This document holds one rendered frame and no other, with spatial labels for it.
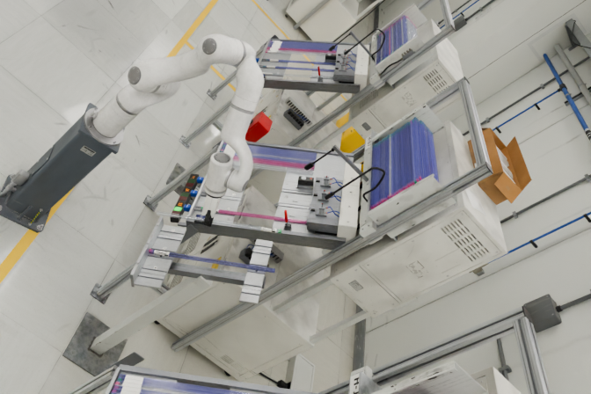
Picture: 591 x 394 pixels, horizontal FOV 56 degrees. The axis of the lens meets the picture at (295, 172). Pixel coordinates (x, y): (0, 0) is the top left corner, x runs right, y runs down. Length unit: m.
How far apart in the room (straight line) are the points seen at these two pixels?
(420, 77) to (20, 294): 2.52
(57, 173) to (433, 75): 2.24
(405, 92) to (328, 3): 3.38
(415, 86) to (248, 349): 1.88
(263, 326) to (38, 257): 1.14
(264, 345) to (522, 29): 3.66
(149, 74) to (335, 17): 4.86
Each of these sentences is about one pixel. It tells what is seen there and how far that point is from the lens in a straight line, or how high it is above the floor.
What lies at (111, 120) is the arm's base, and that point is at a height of 0.80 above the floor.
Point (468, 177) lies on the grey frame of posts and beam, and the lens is 2.21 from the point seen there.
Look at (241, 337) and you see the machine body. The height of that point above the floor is 0.35.
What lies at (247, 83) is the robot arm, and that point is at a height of 1.46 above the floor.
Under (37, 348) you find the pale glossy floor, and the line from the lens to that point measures 2.80.
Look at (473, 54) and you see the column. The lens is 5.48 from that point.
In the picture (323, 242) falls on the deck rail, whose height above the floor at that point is 1.13.
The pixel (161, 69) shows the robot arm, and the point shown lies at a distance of 2.24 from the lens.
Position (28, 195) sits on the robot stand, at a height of 0.17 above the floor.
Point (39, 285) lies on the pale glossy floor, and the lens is 2.91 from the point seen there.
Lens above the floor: 2.36
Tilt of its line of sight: 28 degrees down
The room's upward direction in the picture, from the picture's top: 55 degrees clockwise
